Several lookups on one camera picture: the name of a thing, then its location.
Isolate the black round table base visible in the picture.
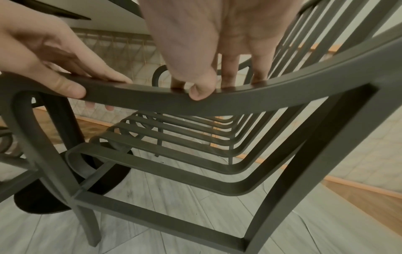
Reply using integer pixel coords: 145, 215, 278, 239
13, 142, 133, 214

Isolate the person's left hand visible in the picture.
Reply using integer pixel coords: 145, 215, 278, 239
0, 0, 133, 111

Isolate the person's right hand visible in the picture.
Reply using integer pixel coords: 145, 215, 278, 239
138, 0, 304, 101

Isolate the dark grey metal slatted chair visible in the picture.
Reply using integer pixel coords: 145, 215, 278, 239
0, 0, 402, 254
152, 59, 252, 165
0, 125, 43, 203

